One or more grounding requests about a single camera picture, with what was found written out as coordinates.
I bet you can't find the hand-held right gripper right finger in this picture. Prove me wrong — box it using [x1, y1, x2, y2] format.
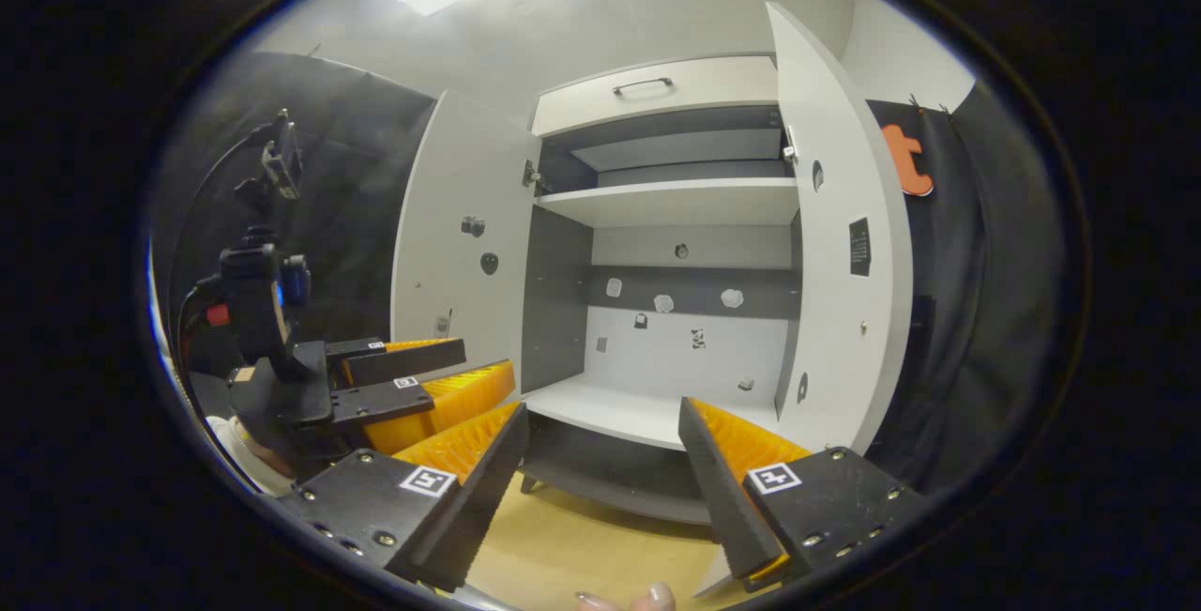
[678, 397, 935, 593]

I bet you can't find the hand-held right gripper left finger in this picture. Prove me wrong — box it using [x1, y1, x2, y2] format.
[278, 402, 531, 595]

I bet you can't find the white cabinet door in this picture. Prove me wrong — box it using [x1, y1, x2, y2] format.
[389, 90, 538, 405]
[765, 1, 916, 457]

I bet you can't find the white double-door shoe cabinet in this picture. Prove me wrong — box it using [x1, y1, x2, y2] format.
[516, 53, 808, 527]

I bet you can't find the black clamp mount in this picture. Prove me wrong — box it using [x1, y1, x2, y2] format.
[235, 109, 306, 208]

